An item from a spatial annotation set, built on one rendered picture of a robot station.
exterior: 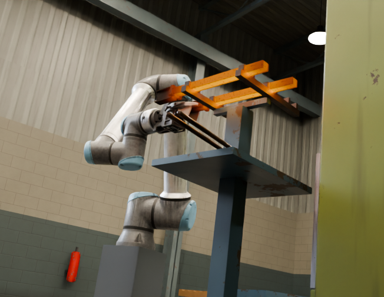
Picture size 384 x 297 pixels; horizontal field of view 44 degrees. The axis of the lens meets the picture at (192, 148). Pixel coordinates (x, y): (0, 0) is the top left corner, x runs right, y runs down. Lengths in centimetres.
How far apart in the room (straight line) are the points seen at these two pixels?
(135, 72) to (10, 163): 322
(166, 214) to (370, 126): 124
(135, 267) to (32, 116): 678
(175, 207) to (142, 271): 32
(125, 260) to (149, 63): 830
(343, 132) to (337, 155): 6
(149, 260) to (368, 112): 133
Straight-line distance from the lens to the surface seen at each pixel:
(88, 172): 900
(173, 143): 222
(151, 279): 230
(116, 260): 228
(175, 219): 225
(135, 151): 177
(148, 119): 174
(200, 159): 128
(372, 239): 119
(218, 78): 143
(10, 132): 859
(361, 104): 131
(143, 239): 228
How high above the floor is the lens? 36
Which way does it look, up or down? 19 degrees up
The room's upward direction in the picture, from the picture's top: 8 degrees clockwise
